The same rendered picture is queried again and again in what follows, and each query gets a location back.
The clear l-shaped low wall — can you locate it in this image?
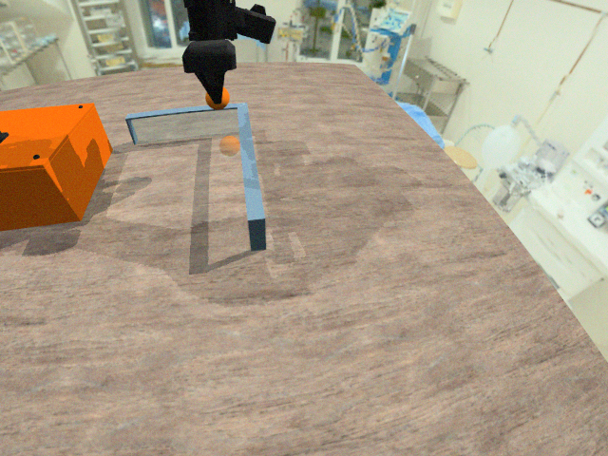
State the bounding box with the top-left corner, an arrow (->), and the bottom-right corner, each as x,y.
127,109 -> 239,144

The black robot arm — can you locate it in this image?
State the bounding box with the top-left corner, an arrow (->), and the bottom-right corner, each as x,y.
226,0 -> 276,44

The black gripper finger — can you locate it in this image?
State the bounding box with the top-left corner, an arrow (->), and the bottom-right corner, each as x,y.
194,70 -> 227,105

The light blue l-shaped wall top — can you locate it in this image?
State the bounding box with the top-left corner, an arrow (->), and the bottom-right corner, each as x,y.
125,103 -> 266,252

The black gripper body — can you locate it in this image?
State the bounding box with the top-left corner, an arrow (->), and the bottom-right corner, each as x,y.
182,0 -> 237,73

